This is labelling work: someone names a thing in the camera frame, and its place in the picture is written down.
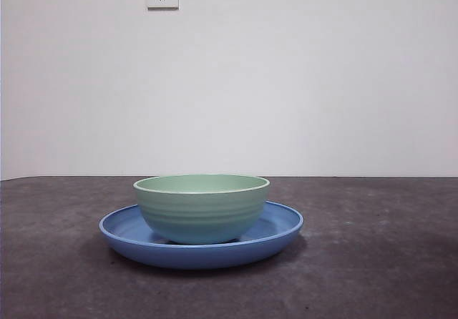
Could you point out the blue plate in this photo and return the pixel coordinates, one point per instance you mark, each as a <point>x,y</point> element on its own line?
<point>200,256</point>

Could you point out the green bowl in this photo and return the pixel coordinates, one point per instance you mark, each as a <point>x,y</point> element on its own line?
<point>200,211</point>

